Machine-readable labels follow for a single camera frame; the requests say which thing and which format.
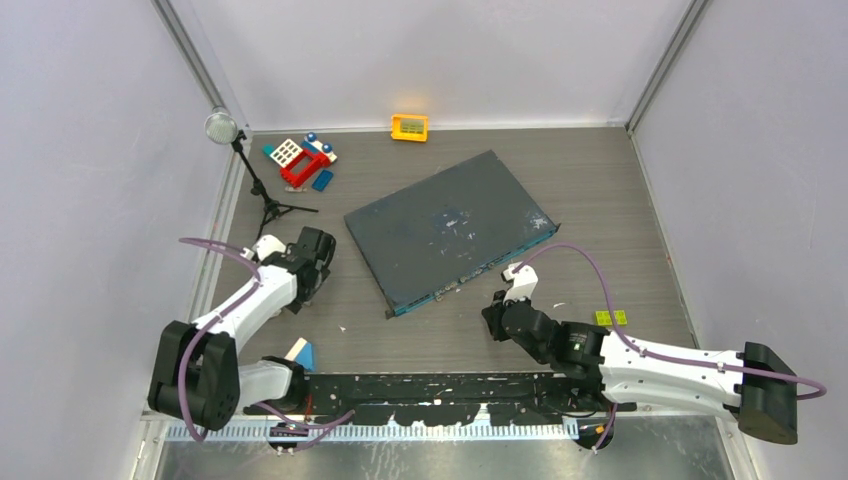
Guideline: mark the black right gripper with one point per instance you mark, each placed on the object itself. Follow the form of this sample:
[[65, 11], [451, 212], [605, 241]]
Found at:
[[492, 315]]

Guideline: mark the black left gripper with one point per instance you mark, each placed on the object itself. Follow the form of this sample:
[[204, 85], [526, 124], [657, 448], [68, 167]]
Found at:
[[296, 305]]

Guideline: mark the dark grey network switch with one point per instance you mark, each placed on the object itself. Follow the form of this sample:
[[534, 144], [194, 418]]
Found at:
[[426, 239]]

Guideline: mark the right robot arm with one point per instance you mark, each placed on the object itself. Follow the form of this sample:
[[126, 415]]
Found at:
[[752, 387]]

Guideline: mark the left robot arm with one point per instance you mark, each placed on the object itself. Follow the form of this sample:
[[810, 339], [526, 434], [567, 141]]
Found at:
[[197, 377]]

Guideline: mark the green toy brick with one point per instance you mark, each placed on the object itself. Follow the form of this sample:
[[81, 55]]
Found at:
[[605, 319]]

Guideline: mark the small blue toy brick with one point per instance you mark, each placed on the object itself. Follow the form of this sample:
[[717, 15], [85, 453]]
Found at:
[[322, 180]]

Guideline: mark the blue white wedge block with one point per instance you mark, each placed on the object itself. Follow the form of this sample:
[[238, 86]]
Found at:
[[302, 353]]

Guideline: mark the white window toy brick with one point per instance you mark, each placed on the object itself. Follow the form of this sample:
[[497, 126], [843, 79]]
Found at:
[[286, 153]]

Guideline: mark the blue white toy brick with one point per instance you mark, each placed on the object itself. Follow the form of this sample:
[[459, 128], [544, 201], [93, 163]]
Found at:
[[312, 143]]

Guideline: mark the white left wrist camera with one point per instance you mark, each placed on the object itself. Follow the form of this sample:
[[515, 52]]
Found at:
[[263, 248]]

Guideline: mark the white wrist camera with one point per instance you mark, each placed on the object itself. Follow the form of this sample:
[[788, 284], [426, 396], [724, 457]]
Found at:
[[263, 248], [522, 281]]

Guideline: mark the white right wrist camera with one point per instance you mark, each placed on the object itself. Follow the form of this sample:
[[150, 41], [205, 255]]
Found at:
[[522, 281]]

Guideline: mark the red toy brick frame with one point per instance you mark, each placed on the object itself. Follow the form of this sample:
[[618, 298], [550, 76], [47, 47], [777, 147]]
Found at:
[[303, 166]]

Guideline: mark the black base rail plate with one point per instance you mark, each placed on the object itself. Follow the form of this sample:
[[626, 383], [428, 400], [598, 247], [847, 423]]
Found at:
[[508, 399]]

